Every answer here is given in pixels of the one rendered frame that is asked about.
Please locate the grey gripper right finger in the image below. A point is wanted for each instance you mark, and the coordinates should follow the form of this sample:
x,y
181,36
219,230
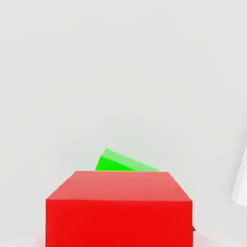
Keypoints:
x,y
196,238

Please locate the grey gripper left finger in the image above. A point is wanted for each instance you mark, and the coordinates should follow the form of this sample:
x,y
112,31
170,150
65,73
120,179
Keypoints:
x,y
39,243

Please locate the small red cube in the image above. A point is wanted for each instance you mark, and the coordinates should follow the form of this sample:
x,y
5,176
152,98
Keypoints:
x,y
118,222

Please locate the small green cube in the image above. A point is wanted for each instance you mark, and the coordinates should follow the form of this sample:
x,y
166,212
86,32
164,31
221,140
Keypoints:
x,y
115,164

